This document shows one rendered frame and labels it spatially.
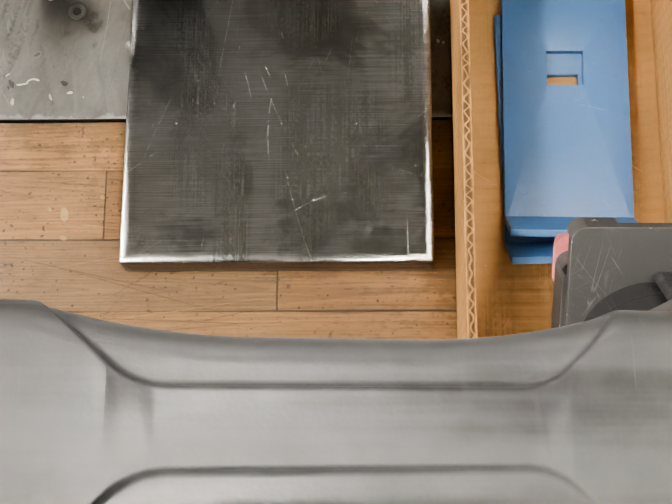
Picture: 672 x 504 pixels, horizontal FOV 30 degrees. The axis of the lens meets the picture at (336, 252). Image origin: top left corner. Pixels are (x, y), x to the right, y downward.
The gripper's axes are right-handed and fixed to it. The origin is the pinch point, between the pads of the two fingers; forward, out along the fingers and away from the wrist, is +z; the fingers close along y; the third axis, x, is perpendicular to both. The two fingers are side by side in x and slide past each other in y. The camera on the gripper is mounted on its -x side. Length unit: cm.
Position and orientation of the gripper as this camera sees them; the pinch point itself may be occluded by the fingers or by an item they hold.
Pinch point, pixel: (603, 270)
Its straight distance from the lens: 59.7
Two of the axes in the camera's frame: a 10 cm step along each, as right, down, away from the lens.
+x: -10.0, 0.0, 0.1
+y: 0.0, -9.4, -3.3
